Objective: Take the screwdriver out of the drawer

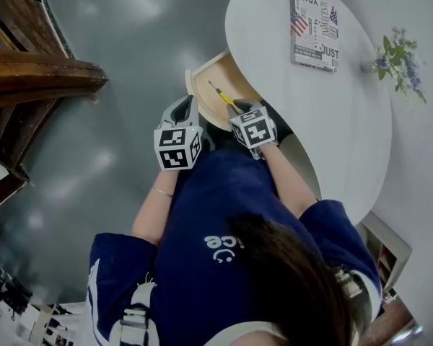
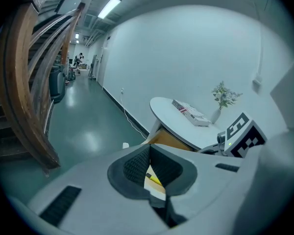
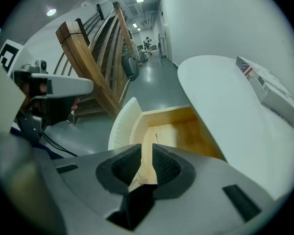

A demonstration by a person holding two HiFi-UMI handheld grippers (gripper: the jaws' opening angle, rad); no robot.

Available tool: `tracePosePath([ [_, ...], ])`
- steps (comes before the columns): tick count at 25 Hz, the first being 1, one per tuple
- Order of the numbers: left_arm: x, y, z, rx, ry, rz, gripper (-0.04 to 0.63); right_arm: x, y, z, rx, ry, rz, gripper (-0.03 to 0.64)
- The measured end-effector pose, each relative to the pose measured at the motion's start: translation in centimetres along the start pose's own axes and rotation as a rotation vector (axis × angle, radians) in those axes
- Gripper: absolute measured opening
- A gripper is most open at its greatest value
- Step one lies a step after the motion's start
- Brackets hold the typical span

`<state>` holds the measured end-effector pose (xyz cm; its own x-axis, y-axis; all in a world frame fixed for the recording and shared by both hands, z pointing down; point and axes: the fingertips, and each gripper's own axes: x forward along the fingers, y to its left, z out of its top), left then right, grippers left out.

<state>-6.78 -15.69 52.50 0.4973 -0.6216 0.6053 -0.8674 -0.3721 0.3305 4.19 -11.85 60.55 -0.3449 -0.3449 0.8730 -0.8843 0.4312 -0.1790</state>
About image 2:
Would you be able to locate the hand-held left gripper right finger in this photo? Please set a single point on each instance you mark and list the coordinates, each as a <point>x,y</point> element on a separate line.
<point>223,187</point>

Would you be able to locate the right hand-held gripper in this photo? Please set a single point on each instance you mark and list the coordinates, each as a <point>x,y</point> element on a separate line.
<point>242,136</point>

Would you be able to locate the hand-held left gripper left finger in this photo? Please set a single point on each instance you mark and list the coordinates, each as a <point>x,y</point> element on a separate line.
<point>100,192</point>

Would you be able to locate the white vase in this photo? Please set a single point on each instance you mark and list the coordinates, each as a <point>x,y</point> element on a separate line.
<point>215,116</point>

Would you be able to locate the artificial flower bouquet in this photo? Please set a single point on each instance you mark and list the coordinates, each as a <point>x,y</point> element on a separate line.
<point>224,95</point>

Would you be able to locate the white charger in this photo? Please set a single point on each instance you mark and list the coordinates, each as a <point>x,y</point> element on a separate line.
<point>126,146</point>

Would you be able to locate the printed white book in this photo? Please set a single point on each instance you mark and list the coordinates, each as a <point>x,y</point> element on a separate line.
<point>192,114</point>

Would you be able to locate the white curved desk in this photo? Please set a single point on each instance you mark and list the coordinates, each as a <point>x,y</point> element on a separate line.
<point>181,121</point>

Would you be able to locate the black bin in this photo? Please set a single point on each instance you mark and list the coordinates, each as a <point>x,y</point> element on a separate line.
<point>56,84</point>

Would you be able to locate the brown wooden staircase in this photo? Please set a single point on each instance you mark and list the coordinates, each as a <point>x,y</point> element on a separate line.
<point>17,94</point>

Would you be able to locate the white door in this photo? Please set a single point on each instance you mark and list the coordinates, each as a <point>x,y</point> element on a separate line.
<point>103,62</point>

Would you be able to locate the long ceiling light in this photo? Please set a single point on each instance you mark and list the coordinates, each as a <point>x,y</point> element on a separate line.
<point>109,7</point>

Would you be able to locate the white wall junction box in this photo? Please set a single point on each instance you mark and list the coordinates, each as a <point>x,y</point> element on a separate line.
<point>257,80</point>

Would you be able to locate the white wall outlet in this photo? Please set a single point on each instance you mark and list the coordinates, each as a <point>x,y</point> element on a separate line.
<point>122,90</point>

